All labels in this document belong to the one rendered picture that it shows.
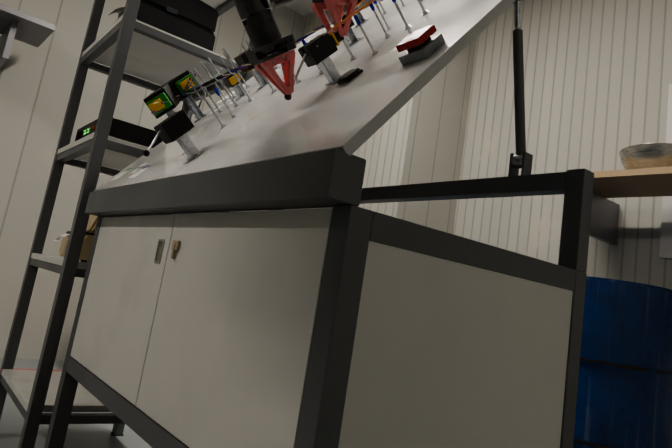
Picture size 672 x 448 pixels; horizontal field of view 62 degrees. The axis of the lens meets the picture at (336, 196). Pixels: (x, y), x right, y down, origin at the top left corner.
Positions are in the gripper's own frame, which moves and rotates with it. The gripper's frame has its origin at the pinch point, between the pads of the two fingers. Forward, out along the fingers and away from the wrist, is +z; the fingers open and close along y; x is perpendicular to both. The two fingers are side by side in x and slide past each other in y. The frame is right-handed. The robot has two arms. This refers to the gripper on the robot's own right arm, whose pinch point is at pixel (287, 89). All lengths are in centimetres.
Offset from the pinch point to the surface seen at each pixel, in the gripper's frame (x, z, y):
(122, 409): 54, 47, 19
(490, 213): -170, 144, 175
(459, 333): 4, 40, -36
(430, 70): -9.3, 3.1, -31.7
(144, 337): 44, 36, 18
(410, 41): -11.9, -1.3, -25.6
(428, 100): -176, 65, 207
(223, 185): 20.8, 9.2, -8.0
